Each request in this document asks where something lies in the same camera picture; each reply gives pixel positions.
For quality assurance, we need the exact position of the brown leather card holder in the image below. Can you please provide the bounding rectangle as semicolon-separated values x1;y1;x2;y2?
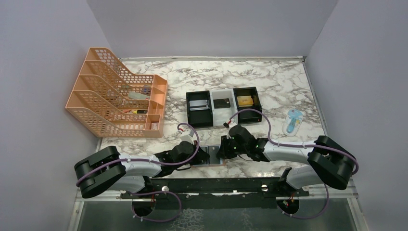
192;159;226;167

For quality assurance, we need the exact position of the black VIP card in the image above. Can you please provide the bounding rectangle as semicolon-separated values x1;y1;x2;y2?
207;146;222;165

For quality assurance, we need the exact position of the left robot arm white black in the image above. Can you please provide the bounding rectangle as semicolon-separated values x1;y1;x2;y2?
74;141;210;198

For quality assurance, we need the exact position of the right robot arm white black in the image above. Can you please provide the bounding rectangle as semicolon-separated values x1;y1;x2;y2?
217;125;358;191

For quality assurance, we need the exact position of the black card in tray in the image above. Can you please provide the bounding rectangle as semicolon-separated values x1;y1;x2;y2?
213;98;231;109

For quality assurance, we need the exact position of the gold card in tray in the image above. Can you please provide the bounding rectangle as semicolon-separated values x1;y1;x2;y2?
237;96;254;107

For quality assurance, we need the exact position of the silver card in tray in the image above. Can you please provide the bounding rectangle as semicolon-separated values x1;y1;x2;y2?
189;100;209;111

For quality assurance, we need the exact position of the black left sorting tray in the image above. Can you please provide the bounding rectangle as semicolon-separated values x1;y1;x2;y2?
186;90;214;128

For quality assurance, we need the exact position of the black sorting tray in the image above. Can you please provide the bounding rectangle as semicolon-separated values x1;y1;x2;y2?
186;90;214;128
233;87;262;124

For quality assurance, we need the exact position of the white middle sorting tray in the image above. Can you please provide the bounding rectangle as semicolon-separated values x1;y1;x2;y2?
210;89;237;127

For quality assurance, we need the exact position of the black right sorting tray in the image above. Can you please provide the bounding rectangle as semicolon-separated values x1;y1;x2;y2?
233;87;262;124

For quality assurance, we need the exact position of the small box in rack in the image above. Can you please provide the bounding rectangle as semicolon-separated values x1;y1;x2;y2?
151;123;159;130

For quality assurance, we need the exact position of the blue packaged item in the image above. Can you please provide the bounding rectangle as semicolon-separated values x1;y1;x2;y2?
282;108;304;137

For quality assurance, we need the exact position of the yellow marker in rack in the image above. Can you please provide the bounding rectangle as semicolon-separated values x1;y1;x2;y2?
123;109;148;114

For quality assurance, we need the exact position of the grey item in rack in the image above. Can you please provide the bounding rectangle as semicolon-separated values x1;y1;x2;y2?
128;91;146;100

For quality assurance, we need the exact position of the orange plastic file rack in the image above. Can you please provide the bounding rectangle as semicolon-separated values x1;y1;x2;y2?
65;47;168;138

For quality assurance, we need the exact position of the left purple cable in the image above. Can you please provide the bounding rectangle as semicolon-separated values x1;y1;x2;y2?
76;122;201;188

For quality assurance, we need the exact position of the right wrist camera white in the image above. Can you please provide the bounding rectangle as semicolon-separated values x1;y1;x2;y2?
223;120;237;128

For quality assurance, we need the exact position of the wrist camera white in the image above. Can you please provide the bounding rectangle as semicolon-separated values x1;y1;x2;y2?
223;120;237;128
179;128;195;144

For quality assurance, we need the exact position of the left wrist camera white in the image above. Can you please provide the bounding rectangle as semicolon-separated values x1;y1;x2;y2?
179;128;195;144

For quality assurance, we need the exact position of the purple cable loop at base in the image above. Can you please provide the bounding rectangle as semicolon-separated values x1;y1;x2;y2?
131;191;182;223

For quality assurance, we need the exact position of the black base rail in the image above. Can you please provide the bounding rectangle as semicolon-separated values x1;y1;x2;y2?
120;177;309;210

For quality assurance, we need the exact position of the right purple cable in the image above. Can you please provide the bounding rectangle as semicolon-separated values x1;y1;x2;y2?
223;108;360;175

